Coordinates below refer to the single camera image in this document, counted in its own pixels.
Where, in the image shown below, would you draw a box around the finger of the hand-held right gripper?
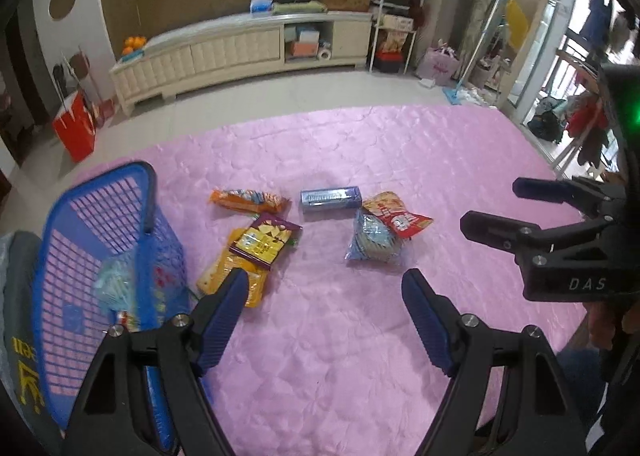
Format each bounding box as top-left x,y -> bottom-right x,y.
512,176 -> 627,220
460,209 -> 617,266

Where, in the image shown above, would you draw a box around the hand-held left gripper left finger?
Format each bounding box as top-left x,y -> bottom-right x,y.
61,267 -> 251,456

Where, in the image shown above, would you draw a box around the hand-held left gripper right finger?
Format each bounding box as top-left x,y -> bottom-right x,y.
401,267 -> 588,456

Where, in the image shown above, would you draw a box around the green edged cracker packet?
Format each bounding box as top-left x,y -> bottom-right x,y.
196,229 -> 303,308

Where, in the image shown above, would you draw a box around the purple and yellow snack packet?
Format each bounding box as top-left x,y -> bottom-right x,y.
228,213 -> 303,271

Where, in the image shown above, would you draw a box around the small red snack packet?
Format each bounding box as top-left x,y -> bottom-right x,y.
362,191 -> 435,240

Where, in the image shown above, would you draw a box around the blue round cookie packet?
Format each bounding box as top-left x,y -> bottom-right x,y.
344,209 -> 405,268

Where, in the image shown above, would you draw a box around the orange snack packet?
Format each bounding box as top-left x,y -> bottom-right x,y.
208,187 -> 292,215

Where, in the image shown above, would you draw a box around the blue bar packet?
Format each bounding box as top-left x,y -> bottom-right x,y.
300,185 -> 366,218

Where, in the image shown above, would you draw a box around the blue plastic basket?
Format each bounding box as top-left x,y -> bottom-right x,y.
31,160 -> 193,456

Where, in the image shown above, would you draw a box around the person's right hand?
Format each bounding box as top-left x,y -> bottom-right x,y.
586,301 -> 632,352

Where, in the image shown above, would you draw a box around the wooden drying rack with clothes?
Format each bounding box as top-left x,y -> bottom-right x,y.
527,61 -> 621,182

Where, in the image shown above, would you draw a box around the person's blue pants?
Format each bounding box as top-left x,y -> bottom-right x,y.
555,347 -> 606,419

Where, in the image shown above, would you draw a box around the arched standing mirror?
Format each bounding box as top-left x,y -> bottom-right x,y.
500,0 -> 583,122

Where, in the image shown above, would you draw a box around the pink gift bag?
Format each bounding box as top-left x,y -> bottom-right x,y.
416,47 -> 461,86

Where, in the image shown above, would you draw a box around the hanging clothes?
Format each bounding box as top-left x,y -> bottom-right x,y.
580,0 -> 640,52

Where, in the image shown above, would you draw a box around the pink tablecloth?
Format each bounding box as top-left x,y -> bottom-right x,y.
65,104 -> 608,456

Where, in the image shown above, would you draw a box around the grey covered chair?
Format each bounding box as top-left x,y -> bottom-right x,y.
0,231 -> 66,437

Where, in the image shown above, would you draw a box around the white metal shelf rack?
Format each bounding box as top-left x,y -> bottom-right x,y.
367,0 -> 431,74

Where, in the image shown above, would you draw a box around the broom with dustpan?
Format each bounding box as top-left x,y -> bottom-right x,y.
52,44 -> 116,127

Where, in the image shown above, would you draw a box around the red paper bag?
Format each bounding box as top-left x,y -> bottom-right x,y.
52,91 -> 97,163

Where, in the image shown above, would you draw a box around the cream tv cabinet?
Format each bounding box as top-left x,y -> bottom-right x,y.
109,11 -> 373,117

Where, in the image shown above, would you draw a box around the green folded cushion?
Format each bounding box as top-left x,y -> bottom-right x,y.
272,0 -> 328,16

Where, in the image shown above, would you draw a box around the blue handled mop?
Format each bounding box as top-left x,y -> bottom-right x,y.
442,0 -> 506,107

